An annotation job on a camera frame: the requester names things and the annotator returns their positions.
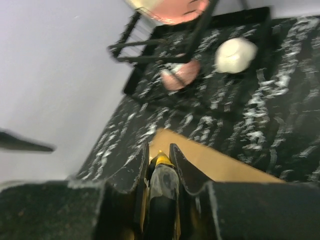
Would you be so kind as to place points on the pink patterned bowl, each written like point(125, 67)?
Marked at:
point(176, 76)

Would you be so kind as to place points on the brown cardboard express box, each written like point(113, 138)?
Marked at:
point(212, 162)

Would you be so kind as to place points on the yellow utility knife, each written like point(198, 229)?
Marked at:
point(162, 190)

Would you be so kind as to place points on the black wire dish rack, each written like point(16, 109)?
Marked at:
point(177, 44)

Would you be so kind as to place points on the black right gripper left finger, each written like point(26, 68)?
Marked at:
point(105, 209)

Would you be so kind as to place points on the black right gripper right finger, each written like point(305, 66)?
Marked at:
point(211, 210)

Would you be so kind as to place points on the small white cup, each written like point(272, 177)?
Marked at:
point(234, 55)

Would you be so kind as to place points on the beige pink floral plate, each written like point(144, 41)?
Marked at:
point(170, 12)

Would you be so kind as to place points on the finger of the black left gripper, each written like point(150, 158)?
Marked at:
point(14, 142)

